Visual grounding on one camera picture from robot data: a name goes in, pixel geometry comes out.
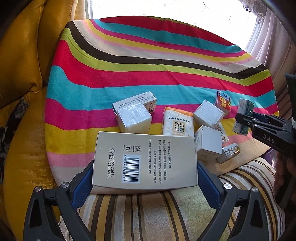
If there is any dark patterned cloth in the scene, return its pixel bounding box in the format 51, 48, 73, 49
0, 97, 29, 167

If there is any beige drape curtain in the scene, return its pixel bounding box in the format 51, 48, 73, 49
245, 11, 292, 110

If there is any white and teal medicine box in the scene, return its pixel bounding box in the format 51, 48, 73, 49
112, 92, 158, 114

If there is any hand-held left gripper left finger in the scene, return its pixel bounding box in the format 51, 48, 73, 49
23, 160, 95, 241

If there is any small white packet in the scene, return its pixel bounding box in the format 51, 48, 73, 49
216, 146, 241, 164

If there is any red box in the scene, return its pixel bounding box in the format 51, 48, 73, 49
215, 90, 232, 113

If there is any green box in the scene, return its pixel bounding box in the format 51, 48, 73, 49
232, 98, 255, 135

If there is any orange patterned tissue pack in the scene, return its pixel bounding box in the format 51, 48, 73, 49
161, 107, 194, 138

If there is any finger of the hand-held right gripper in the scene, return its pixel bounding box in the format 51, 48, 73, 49
235, 113, 262, 130
252, 112, 288, 126

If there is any white box with large lettering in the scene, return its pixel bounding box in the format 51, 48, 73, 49
214, 122, 229, 143

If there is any yellow leather sofa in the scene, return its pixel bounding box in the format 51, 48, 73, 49
0, 0, 94, 234

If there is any white box pink flower print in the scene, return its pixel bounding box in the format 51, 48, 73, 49
92, 131, 199, 192

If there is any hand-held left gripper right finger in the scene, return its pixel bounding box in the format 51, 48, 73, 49
196, 160, 272, 241

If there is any colourful striped cloth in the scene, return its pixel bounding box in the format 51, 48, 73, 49
45, 19, 279, 186

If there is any person's right hand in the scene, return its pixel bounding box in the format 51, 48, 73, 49
273, 153, 292, 193

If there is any white cube box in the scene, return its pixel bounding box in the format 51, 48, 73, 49
193, 100, 225, 129
194, 125, 223, 163
116, 103, 153, 134

